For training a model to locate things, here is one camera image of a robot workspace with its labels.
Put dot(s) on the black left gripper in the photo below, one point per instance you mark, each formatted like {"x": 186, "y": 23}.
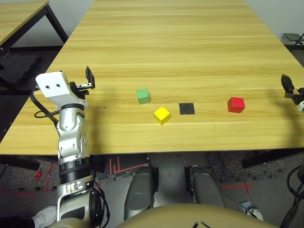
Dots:
{"x": 79, "y": 89}

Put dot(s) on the black square pad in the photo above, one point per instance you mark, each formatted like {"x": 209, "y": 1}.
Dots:
{"x": 187, "y": 108}

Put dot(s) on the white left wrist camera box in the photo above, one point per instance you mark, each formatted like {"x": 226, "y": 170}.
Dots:
{"x": 55, "y": 85}

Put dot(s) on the grey robot leg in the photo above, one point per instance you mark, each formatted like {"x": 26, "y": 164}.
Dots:
{"x": 139, "y": 192}
{"x": 205, "y": 187}

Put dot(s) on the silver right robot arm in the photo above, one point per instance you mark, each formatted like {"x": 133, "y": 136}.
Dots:
{"x": 301, "y": 107}

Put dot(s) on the wooden side table black legs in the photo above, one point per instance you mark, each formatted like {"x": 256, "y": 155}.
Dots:
{"x": 21, "y": 14}

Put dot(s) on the white bystander shoe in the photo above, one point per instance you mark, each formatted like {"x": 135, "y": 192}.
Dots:
{"x": 46, "y": 216}

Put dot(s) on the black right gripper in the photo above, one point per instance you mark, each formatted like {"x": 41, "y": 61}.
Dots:
{"x": 291, "y": 95}

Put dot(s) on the yellow wooden block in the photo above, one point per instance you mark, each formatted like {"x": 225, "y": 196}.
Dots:
{"x": 162, "y": 114}

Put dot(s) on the black tripod stand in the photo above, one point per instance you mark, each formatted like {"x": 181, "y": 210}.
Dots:
{"x": 294, "y": 38}

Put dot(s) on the grey left robot leg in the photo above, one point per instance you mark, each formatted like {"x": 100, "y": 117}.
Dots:
{"x": 139, "y": 192}

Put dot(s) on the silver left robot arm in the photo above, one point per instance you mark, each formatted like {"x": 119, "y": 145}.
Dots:
{"x": 71, "y": 133}

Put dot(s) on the beige robot torso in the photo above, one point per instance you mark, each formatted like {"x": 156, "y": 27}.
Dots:
{"x": 190, "y": 216}

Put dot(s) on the grey right robot leg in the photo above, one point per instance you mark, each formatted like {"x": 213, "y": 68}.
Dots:
{"x": 205, "y": 187}

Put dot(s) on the green wooden block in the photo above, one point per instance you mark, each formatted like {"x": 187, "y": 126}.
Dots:
{"x": 143, "y": 96}

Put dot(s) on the black foam mat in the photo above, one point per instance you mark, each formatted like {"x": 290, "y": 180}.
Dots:
{"x": 17, "y": 69}

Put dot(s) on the red wooden block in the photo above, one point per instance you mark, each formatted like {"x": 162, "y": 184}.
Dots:
{"x": 235, "y": 104}

